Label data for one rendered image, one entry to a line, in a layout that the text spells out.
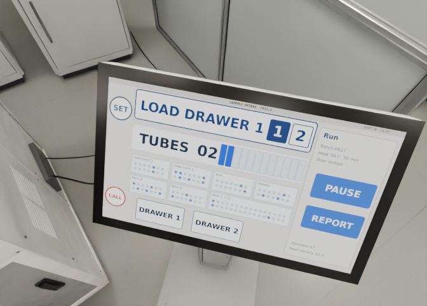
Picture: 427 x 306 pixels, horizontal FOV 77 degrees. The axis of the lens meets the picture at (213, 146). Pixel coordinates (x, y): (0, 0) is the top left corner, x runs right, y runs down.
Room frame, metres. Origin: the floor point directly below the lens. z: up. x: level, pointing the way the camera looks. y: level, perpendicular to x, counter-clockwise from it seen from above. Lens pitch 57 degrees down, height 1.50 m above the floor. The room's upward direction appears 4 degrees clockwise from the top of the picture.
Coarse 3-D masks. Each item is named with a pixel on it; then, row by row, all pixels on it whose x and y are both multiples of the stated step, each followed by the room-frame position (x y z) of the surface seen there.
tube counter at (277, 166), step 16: (208, 144) 0.25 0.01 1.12; (224, 144) 0.25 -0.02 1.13; (208, 160) 0.23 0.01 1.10; (224, 160) 0.23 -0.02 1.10; (240, 160) 0.23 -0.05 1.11; (256, 160) 0.23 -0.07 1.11; (272, 160) 0.23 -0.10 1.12; (288, 160) 0.23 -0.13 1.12; (304, 160) 0.23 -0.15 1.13; (272, 176) 0.21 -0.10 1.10; (288, 176) 0.21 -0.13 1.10
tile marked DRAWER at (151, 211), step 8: (136, 200) 0.18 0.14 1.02; (144, 200) 0.18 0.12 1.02; (136, 208) 0.17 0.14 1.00; (144, 208) 0.17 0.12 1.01; (152, 208) 0.17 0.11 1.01; (160, 208) 0.17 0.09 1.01; (168, 208) 0.17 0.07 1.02; (176, 208) 0.17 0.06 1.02; (184, 208) 0.17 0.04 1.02; (136, 216) 0.15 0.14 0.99; (144, 216) 0.15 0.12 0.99; (152, 216) 0.16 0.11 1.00; (160, 216) 0.16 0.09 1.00; (168, 216) 0.16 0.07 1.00; (176, 216) 0.16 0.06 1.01; (160, 224) 0.14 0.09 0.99; (168, 224) 0.14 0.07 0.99; (176, 224) 0.14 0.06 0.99
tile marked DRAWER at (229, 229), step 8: (200, 216) 0.16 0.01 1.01; (208, 216) 0.16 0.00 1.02; (216, 216) 0.16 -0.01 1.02; (192, 224) 0.15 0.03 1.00; (200, 224) 0.15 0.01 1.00; (208, 224) 0.15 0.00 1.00; (216, 224) 0.15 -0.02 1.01; (224, 224) 0.15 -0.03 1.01; (232, 224) 0.15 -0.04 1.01; (240, 224) 0.15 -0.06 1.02; (200, 232) 0.13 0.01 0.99; (208, 232) 0.13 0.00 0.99; (216, 232) 0.13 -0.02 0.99; (224, 232) 0.13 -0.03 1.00; (232, 232) 0.14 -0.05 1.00; (240, 232) 0.14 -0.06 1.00; (232, 240) 0.12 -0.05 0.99
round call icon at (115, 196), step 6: (108, 186) 0.20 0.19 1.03; (114, 186) 0.20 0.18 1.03; (108, 192) 0.19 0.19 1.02; (114, 192) 0.19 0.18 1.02; (120, 192) 0.19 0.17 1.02; (126, 192) 0.19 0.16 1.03; (108, 198) 0.18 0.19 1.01; (114, 198) 0.18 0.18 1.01; (120, 198) 0.18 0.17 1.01; (108, 204) 0.17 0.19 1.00; (114, 204) 0.17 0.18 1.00; (120, 204) 0.17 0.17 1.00
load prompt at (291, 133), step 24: (144, 96) 0.30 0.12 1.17; (168, 96) 0.30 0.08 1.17; (144, 120) 0.28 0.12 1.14; (168, 120) 0.28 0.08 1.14; (192, 120) 0.27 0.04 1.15; (216, 120) 0.27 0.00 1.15; (240, 120) 0.27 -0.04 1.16; (264, 120) 0.27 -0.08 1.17; (288, 120) 0.27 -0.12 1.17; (264, 144) 0.24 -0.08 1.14; (288, 144) 0.24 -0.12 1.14; (312, 144) 0.24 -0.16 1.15
